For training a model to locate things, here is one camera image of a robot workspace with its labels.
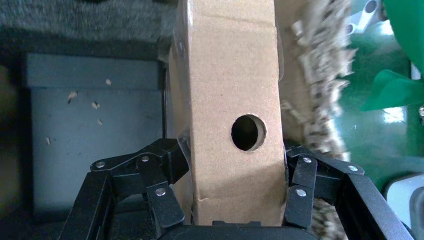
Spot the small cardboard box with hole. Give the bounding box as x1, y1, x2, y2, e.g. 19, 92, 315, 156
166, 0, 288, 228

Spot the white plastic perforated part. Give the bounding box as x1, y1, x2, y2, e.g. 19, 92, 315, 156
346, 0, 382, 36

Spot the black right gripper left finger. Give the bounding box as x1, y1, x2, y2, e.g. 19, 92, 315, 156
58, 138, 190, 240

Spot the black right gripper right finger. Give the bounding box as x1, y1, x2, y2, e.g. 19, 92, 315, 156
283, 145, 416, 240

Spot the black foam block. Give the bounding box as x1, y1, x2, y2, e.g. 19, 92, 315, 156
0, 0, 180, 62

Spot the white wheeled robot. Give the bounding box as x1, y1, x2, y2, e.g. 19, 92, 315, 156
383, 173, 424, 240

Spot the large open cardboard carton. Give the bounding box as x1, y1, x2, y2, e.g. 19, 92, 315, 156
0, 0, 358, 240

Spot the neighbouring green cloth table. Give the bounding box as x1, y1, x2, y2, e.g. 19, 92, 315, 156
360, 0, 424, 113

